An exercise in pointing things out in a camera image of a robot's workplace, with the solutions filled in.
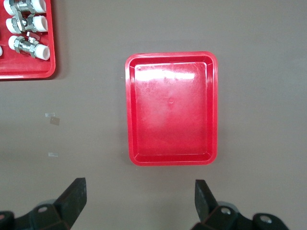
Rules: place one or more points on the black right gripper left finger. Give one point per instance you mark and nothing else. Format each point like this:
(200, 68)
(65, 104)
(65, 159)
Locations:
(72, 198)

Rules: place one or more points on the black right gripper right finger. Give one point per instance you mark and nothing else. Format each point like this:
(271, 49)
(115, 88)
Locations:
(204, 198)

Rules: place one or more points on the clear tape strip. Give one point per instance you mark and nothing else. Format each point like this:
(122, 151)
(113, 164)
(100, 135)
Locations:
(53, 154)
(50, 114)

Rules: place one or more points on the brown square tape patch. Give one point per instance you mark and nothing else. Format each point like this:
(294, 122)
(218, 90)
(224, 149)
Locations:
(54, 121)

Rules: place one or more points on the red plastic tray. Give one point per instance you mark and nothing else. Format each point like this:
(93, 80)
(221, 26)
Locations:
(168, 119)

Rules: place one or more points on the red tray holding valves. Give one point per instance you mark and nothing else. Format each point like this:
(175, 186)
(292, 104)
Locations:
(24, 69)

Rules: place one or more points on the metal valve with white caps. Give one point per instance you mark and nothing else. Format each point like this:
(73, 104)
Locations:
(39, 24)
(38, 6)
(26, 46)

